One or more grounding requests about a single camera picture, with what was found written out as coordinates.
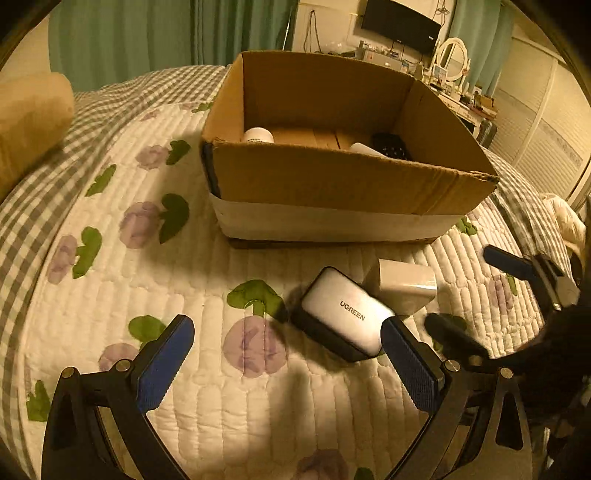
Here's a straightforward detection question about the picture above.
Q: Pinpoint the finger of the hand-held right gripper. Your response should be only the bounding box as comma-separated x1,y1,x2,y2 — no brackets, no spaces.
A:
424,313,491,370
483,244,578,311

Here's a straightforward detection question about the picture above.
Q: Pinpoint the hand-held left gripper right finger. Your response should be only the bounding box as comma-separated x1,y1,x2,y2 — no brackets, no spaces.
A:
381,318,552,480

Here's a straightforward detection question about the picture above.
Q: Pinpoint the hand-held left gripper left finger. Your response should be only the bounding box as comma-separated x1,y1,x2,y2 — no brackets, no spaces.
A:
41,315,195,480

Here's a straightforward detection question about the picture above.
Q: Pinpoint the white fabric shaver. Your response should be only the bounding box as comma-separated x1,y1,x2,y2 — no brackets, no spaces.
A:
362,258,438,317

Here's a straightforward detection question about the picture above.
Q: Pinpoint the grey and black charger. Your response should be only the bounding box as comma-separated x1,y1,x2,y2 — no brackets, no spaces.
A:
290,266,397,363

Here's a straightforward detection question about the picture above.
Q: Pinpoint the cardboard box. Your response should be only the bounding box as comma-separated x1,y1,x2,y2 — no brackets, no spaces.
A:
200,50,500,247

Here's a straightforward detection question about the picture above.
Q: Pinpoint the black remote control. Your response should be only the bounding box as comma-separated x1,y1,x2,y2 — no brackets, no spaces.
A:
372,132,414,161

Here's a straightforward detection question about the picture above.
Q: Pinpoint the white earbuds case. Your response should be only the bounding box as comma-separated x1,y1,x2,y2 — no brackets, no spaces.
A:
349,142,389,158

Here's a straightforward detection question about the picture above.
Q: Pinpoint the white puffer jacket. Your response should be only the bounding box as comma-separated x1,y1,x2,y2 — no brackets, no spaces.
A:
538,193,587,254

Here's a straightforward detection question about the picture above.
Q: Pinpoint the white floral quilted mat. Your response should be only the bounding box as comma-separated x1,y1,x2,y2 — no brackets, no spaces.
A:
21,99,548,480

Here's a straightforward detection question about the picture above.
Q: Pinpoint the dark green suitcase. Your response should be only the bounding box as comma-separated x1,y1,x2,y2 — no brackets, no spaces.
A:
475,117,498,148

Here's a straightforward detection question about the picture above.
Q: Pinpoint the white louvered wardrobe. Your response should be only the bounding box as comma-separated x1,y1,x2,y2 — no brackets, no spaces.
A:
489,34,588,204

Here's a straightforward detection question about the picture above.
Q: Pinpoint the white dressing table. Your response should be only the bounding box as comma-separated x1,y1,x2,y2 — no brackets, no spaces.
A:
427,82,497,136

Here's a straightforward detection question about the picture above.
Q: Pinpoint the oval white vanity mirror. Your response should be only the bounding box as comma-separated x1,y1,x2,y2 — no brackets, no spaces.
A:
434,38,468,84

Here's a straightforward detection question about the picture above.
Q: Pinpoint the narrow green curtain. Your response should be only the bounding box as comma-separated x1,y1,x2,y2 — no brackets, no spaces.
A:
450,0,515,93

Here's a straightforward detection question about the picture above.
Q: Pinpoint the tan pillow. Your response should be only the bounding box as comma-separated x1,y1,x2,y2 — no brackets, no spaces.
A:
0,71,75,197

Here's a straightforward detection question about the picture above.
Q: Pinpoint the wide green curtain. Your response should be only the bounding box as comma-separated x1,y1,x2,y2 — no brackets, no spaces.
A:
48,0,195,93

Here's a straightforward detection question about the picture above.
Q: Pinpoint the black wall television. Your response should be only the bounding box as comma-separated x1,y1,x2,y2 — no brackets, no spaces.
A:
360,0,441,54

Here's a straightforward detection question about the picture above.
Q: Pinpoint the black wall cable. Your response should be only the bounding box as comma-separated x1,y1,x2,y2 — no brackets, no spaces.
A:
302,9,324,51

